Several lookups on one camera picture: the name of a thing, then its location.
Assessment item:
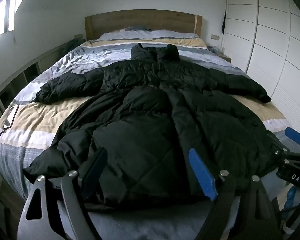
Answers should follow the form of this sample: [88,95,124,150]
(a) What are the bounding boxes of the dark cloth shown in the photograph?
[64,38,86,53]

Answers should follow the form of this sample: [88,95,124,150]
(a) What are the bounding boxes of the light pillow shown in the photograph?
[99,29,153,41]
[150,29,200,39]

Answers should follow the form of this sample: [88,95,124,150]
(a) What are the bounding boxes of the person's right hand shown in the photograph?
[284,185,300,221]

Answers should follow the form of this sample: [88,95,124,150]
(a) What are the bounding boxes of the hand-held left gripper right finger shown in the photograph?
[188,148,282,240]

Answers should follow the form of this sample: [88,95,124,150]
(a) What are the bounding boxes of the small clutter on nightstand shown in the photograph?
[207,45,224,54]

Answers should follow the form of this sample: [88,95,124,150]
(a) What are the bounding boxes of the window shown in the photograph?
[0,0,38,42]

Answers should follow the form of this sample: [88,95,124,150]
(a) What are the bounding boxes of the bed with striped duvet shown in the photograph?
[0,33,290,240]

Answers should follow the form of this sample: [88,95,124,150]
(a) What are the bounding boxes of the low shelf unit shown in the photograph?
[0,40,75,135]

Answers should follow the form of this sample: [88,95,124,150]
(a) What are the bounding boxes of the white wardrobe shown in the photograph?
[221,0,300,128]

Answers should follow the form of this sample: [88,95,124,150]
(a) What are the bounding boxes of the wooden headboard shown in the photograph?
[84,9,203,41]

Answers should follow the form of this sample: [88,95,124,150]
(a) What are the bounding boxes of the wooden nightstand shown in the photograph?
[216,51,232,63]

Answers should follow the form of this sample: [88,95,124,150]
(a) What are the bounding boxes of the black puffer jacket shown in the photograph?
[24,43,277,208]

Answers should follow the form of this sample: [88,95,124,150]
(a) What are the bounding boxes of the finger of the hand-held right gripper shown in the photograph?
[266,131,290,157]
[285,127,300,147]

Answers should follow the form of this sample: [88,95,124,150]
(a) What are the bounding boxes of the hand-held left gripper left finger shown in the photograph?
[16,147,108,240]

